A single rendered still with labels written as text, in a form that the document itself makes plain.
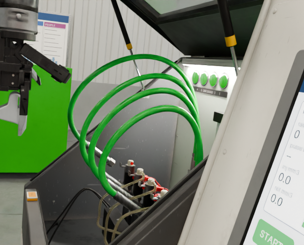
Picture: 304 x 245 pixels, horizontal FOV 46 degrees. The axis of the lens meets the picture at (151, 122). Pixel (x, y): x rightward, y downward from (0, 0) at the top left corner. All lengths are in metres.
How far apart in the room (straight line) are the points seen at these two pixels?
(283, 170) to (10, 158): 3.92
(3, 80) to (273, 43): 0.51
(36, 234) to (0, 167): 3.35
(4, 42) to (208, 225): 0.52
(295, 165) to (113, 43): 6.97
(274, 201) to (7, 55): 0.56
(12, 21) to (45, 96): 3.42
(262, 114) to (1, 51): 0.51
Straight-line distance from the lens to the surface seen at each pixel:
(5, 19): 0.77
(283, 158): 0.53
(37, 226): 1.03
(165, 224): 0.69
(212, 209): 0.63
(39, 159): 4.30
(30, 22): 0.77
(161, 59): 0.98
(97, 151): 0.96
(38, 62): 0.78
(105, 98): 0.86
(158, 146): 1.37
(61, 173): 1.30
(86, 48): 7.35
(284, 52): 0.61
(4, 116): 0.79
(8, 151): 4.27
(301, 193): 0.49
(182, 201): 0.69
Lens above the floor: 1.39
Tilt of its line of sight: 9 degrees down
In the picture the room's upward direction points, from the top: 6 degrees clockwise
